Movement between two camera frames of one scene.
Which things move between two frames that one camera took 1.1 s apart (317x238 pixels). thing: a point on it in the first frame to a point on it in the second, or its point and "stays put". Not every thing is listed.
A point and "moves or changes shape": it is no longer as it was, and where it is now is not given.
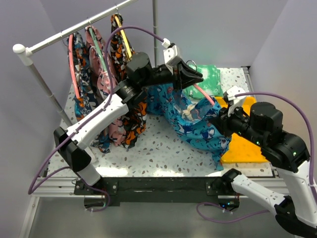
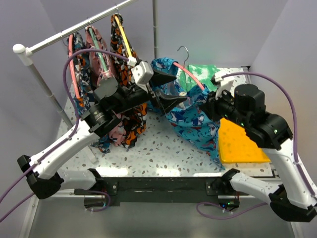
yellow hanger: [126, 45] stays put
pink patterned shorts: [106, 77] stays put
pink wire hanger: [196, 87] moves or changes shape
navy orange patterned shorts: [89, 102] stays put
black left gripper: [187, 76] to [164, 103]
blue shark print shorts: [190, 119] moves or changes shape
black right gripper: [222, 121] to [210, 105]
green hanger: [98, 49] stays put
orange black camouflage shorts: [123, 52] stays put
